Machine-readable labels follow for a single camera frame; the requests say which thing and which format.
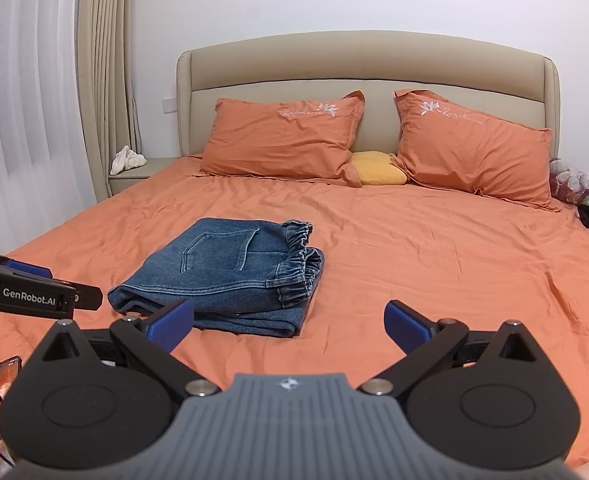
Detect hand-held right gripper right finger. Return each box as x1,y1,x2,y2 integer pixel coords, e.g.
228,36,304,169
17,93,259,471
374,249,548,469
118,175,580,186
357,300,560,396

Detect beige nightstand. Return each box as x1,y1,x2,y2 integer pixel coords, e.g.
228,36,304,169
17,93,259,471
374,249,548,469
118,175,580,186
108,157,181,199

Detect orange embroidered pillow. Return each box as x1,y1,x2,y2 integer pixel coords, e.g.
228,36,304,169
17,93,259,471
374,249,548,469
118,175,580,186
199,91,366,188
393,88,561,212

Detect bag of plush items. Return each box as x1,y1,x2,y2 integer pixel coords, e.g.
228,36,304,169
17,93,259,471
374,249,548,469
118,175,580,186
548,157,589,205

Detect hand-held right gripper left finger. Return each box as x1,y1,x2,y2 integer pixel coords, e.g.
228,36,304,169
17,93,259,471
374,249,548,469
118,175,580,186
22,299,220,398

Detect yellow small pillow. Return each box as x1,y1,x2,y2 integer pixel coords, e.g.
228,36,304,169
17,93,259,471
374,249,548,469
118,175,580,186
349,151,407,186

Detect white sheer curtain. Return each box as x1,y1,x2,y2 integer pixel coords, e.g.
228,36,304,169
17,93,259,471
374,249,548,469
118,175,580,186
0,0,96,256

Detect orange bed cover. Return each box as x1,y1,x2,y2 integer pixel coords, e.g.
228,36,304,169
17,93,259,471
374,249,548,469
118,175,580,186
0,155,589,471

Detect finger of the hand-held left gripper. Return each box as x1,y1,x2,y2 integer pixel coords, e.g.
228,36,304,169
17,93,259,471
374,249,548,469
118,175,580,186
72,284,104,311
4,259,54,281

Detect blue denim pants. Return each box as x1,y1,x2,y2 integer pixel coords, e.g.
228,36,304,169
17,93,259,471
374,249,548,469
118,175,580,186
108,217,325,337

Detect beige pleated curtain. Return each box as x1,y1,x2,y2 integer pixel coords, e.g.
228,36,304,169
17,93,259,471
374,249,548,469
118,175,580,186
77,0,143,202

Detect smartphone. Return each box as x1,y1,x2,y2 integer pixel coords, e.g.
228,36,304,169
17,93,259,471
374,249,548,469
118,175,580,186
0,356,23,444

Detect beige padded headboard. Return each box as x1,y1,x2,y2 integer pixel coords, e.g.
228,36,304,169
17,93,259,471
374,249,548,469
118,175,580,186
176,30,561,161

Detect white crumpled cloth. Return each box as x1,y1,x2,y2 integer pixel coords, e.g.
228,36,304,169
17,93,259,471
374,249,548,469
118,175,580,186
110,146,148,177

